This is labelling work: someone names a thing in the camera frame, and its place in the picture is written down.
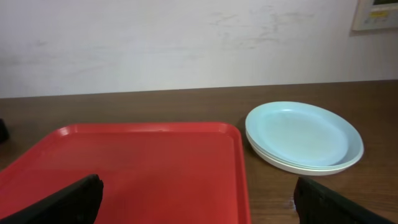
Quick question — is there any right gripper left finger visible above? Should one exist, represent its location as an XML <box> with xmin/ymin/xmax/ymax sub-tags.
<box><xmin>1</xmin><ymin>174</ymin><xmax>104</xmax><ymax>224</ymax></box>

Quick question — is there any white plate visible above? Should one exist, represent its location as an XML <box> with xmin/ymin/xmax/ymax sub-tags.
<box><xmin>246</xmin><ymin>135</ymin><xmax>363</xmax><ymax>176</ymax></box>

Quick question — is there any light blue plate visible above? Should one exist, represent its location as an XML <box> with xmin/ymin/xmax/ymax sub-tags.
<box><xmin>245</xmin><ymin>101</ymin><xmax>361</xmax><ymax>166</ymax></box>

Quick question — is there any red plastic tray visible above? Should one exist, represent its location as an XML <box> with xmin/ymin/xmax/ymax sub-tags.
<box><xmin>1</xmin><ymin>122</ymin><xmax>251</xmax><ymax>223</ymax></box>

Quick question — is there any black plastic tray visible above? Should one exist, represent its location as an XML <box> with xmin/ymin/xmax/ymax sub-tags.
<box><xmin>0</xmin><ymin>119</ymin><xmax>9</xmax><ymax>143</ymax></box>

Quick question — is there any mint green plate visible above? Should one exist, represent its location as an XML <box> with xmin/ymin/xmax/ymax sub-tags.
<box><xmin>246</xmin><ymin>131</ymin><xmax>364</xmax><ymax>168</ymax></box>

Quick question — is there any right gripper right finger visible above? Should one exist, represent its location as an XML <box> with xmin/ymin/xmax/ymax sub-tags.
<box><xmin>294</xmin><ymin>177</ymin><xmax>393</xmax><ymax>224</ymax></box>

